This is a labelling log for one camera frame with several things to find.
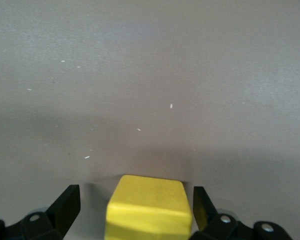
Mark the yellow block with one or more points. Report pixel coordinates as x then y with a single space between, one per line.
150 207

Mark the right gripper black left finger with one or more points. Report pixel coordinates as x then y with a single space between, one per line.
67 207

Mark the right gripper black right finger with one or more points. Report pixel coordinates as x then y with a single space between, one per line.
203 210

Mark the brown paper table cover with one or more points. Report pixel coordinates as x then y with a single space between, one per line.
140 75

